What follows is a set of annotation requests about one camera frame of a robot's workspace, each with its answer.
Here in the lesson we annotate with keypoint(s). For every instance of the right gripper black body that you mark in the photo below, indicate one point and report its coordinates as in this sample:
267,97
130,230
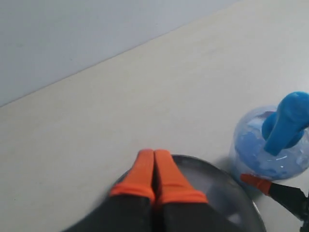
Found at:
305,214

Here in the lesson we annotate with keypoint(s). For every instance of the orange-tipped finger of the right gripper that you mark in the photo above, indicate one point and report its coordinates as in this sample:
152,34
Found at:
288,197

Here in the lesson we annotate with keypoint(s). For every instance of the blue soap pump bottle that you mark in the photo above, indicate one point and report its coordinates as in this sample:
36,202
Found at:
272,142

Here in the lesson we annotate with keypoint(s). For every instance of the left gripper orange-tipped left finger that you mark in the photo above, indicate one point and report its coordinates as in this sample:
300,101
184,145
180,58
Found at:
128,207

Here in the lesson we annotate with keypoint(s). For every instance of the round metal plate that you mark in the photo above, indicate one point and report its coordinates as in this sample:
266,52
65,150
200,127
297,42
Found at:
224,195

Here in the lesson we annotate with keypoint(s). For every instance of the left gripper orange-tipped right finger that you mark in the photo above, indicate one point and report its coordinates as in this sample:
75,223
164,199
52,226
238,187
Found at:
182,207

